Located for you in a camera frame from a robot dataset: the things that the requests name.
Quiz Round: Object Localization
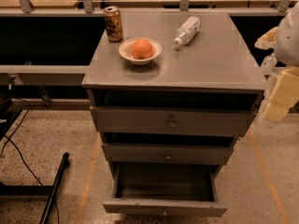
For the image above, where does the grey bottom drawer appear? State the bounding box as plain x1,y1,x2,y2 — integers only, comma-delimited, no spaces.
103,162,226,217

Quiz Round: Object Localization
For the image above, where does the grey drawer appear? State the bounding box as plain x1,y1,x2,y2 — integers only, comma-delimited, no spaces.
91,106,255,137
103,162,226,217
102,133,236,165

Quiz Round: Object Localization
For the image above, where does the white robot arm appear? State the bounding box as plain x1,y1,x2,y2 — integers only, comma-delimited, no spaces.
254,3,299,125

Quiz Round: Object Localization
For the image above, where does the grey wooden drawer cabinet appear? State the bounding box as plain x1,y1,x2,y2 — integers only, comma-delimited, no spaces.
81,10,268,173

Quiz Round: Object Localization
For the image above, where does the grey middle drawer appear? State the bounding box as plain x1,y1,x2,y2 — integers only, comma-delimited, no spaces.
102,133,236,165

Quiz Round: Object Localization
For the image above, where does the grey top drawer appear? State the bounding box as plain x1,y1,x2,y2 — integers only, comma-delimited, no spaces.
91,106,255,137

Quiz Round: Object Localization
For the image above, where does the hand sanitizer pump bottle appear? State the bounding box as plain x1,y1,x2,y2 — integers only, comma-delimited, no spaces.
260,53,278,74

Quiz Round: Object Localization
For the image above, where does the clear plastic water bottle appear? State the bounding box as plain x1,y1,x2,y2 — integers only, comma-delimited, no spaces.
173,16,201,48

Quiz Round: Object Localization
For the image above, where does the orange fruit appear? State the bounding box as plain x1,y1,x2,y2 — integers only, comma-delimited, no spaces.
131,39,153,60

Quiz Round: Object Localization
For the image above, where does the white bowl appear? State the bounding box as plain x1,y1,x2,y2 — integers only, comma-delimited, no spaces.
119,37,162,65

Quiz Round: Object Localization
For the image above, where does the brown soda can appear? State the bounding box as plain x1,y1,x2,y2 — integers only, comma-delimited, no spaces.
104,6,123,42

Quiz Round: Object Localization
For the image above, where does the black metal stand leg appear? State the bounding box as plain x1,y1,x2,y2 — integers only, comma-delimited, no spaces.
0,152,69,224

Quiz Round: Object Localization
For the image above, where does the grey metal railing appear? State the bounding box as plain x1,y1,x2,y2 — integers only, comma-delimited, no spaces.
0,0,299,87

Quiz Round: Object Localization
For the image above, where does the black cable on floor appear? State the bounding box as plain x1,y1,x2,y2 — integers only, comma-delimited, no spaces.
0,98,61,224

